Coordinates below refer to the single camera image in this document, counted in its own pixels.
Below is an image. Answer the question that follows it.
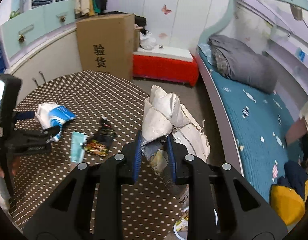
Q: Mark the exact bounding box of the brown cardboard box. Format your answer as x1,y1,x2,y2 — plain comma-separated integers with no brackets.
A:
76,14,135,80

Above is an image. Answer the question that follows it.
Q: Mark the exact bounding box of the dark colourful snack wrapper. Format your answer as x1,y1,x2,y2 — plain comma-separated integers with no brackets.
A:
84,117,117,157

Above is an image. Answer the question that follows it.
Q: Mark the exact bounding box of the grey folded blanket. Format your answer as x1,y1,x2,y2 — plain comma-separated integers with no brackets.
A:
209,35,277,94

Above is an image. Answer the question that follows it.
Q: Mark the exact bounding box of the red fabric bench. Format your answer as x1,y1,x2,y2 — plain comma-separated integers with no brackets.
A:
133,48,199,87

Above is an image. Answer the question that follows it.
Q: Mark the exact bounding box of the hanging beige garment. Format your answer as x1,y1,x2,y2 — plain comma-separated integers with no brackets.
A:
285,100,308,146

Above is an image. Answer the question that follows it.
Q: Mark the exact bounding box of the white paper bag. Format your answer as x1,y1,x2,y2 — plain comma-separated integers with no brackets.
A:
140,84,211,204

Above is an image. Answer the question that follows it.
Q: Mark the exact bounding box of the white round trash bin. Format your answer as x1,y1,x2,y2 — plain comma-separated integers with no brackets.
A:
173,204,218,239

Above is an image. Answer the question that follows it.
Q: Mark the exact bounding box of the yellow navy jacket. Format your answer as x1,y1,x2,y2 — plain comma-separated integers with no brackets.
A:
269,160,308,226

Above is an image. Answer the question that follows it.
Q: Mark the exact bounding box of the blue white plastic package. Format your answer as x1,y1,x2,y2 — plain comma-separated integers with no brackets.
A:
35,102,77,142

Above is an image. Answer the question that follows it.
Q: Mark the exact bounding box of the brown polka dot table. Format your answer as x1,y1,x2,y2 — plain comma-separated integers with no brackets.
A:
10,70,182,239

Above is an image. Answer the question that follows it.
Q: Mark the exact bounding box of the teal tube wrapper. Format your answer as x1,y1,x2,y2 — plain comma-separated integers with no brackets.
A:
71,132,88,164

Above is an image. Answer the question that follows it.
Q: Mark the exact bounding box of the teal quilted bed mattress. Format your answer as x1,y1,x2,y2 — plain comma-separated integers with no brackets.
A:
197,49,304,200

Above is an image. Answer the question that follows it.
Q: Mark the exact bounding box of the white plastic bag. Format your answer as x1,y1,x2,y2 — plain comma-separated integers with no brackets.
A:
140,31,157,50

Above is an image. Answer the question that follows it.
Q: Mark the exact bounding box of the mint green drawer cabinet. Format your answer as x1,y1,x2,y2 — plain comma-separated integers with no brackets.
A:
0,0,75,59

